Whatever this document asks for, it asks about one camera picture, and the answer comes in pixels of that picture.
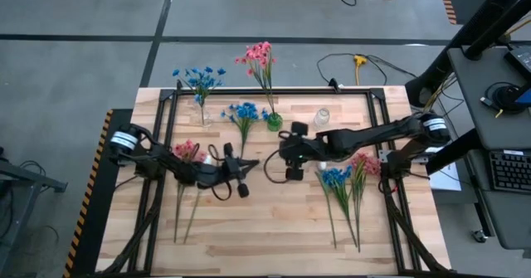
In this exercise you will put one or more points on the black aluminium table frame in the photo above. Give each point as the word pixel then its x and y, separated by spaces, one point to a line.
pixel 311 91

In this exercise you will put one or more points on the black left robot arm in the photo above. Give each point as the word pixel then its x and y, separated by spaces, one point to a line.
pixel 166 162

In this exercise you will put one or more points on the yellow power splitter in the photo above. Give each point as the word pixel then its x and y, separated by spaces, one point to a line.
pixel 360 59

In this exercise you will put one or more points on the orange black hazard strip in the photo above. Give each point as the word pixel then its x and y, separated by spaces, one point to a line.
pixel 447 2

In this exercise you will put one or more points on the desk caster wheel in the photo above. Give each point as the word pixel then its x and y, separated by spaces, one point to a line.
pixel 480 236

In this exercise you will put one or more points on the blue artificial flower bunch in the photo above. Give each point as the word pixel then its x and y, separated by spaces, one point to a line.
pixel 336 177
pixel 200 82
pixel 245 112

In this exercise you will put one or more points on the black keyboard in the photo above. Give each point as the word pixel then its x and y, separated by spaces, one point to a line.
pixel 512 172

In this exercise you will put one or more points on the dark laptop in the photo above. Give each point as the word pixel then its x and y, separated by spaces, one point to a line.
pixel 520 60

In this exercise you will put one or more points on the tall clear glass vase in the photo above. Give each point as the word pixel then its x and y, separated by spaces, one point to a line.
pixel 204 120

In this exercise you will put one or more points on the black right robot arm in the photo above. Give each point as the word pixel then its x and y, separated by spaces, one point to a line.
pixel 373 135

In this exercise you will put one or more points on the black tower fan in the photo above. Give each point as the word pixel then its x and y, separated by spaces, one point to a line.
pixel 469 33

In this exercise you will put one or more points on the pink artificial flower bunch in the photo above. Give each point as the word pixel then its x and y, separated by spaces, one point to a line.
pixel 369 164
pixel 186 150
pixel 258 54

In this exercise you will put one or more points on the green glass vase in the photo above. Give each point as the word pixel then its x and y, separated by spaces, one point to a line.
pixel 274 123

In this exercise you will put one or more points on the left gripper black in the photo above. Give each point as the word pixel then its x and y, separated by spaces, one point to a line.
pixel 228 174

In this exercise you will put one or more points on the black slanted stand leg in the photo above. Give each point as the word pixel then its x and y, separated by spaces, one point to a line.
pixel 456 151

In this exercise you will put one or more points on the ribbed clear glass vase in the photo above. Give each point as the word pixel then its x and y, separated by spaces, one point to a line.
pixel 321 118

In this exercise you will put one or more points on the yellow black hazard strip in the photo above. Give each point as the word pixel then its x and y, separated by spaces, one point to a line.
pixel 89 191

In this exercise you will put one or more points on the white paper sheet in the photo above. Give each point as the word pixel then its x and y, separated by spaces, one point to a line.
pixel 448 180

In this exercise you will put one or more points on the grey desk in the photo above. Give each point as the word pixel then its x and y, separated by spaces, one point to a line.
pixel 477 103

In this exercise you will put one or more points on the silver mounting plate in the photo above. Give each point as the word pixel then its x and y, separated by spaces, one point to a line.
pixel 383 157

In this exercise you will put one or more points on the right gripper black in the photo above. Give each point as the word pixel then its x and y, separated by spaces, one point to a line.
pixel 305 149

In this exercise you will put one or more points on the black power plug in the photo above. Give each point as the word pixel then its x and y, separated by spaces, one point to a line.
pixel 334 84

